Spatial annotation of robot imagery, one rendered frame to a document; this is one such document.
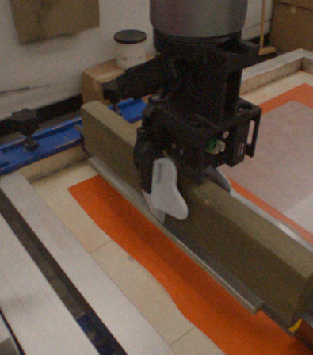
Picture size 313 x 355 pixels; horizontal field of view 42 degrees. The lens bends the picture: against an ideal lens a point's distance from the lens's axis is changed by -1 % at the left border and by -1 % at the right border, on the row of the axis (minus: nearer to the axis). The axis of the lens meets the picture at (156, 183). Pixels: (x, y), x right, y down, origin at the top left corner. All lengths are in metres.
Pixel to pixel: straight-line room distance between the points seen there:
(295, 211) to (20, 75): 2.16
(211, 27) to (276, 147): 0.47
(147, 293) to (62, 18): 2.18
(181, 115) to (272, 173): 0.36
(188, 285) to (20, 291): 0.20
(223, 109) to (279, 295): 0.17
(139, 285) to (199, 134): 0.24
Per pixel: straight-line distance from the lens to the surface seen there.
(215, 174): 0.43
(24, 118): 0.63
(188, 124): 0.33
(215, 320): 0.48
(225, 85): 0.32
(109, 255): 0.54
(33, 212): 0.56
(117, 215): 0.59
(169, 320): 0.48
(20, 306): 0.41
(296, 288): 0.36
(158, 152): 0.39
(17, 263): 0.44
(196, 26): 0.31
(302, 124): 0.84
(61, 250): 0.51
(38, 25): 2.47
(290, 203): 0.64
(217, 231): 0.40
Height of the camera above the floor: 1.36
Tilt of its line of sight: 39 degrees down
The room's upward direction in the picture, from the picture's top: straight up
